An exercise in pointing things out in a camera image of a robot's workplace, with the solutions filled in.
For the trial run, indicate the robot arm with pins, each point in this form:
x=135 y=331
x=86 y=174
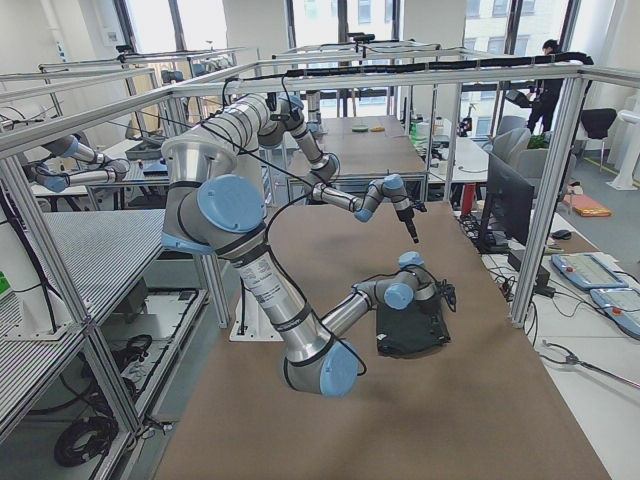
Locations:
x=212 y=211
x=267 y=118

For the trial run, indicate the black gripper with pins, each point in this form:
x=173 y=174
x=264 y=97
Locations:
x=405 y=216
x=436 y=295

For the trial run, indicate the overhead aluminium frame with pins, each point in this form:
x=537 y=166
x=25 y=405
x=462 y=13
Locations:
x=227 y=81

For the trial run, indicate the standing person in black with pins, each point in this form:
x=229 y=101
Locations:
x=543 y=100

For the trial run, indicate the aluminium frame post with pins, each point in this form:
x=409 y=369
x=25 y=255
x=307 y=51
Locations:
x=553 y=174

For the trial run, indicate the black Huawei monitor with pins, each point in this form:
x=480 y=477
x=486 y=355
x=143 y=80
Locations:
x=507 y=208

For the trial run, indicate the teach pendant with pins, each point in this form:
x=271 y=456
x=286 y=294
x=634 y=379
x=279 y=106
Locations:
x=586 y=271
x=621 y=305

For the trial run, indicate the metal reacher grabber tool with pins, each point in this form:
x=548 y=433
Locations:
x=571 y=359

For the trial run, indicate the black graphic t-shirt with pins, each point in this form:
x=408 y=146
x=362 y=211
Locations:
x=409 y=333

